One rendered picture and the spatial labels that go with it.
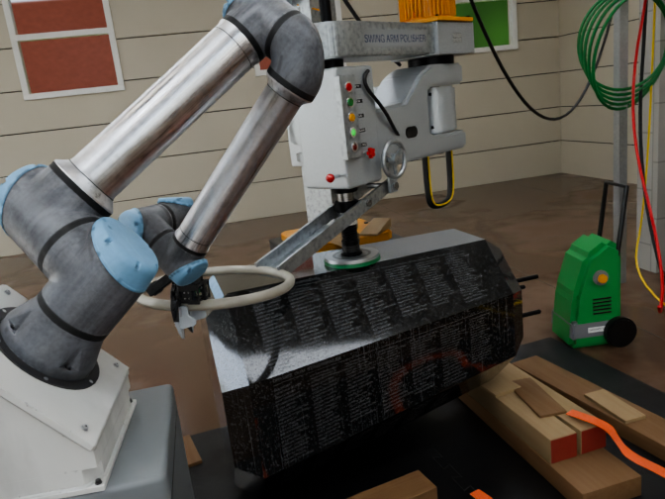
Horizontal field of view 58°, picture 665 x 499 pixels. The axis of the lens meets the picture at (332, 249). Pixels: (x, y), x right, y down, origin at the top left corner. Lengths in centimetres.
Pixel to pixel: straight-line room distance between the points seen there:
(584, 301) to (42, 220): 282
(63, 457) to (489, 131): 848
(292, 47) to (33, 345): 75
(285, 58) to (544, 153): 856
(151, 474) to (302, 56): 85
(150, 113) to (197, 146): 694
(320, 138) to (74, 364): 127
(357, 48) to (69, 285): 139
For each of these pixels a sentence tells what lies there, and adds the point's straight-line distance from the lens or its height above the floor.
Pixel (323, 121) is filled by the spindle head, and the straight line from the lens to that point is 216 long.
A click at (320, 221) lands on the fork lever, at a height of 103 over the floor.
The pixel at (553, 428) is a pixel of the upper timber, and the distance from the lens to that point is 246.
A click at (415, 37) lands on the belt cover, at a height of 166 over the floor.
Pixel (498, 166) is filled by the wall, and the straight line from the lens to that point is 933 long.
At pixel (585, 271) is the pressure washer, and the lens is 345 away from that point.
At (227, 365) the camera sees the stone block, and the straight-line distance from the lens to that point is 207.
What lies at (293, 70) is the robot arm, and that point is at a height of 153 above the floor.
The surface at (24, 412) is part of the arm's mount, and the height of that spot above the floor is 102.
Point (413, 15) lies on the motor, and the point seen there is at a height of 177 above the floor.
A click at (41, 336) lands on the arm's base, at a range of 121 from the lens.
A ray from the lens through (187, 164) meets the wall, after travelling 821.
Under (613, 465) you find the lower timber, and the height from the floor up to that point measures 9.
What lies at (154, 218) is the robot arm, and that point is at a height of 124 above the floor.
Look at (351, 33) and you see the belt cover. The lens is 219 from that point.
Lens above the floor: 146
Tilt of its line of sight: 14 degrees down
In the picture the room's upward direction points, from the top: 7 degrees counter-clockwise
